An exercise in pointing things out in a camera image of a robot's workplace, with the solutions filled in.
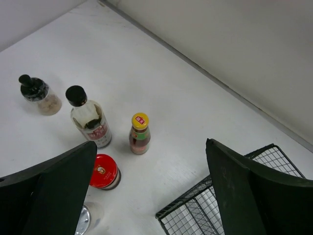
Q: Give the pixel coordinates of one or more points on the red-lid sauce jar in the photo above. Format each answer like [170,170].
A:
[106,175]

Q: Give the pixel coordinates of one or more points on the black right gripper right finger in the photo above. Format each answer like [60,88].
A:
[254,199]

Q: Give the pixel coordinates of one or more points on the tall black-cap sauce bottle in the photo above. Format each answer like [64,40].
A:
[88,117]

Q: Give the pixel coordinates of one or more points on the silver-lid shaker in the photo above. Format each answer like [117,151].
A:
[90,217]

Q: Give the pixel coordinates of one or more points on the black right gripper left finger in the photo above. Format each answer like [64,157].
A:
[47,198]

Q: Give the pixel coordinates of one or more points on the yellow-cap sauce bottle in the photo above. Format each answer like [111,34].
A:
[139,136]

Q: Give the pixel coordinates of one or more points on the black wire rack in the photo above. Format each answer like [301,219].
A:
[196,212]

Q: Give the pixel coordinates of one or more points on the black-lid spice jar, brown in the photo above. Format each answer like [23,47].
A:
[40,94]

